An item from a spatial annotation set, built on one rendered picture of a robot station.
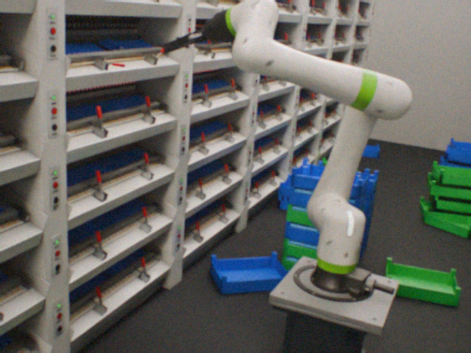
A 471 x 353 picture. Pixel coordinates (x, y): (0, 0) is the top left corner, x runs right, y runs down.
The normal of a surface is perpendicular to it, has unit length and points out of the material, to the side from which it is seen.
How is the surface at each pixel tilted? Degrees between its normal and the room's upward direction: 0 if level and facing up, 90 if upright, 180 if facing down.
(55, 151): 90
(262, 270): 0
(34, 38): 90
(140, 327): 0
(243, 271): 0
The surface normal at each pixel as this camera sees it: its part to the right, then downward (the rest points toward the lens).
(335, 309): 0.09, -0.96
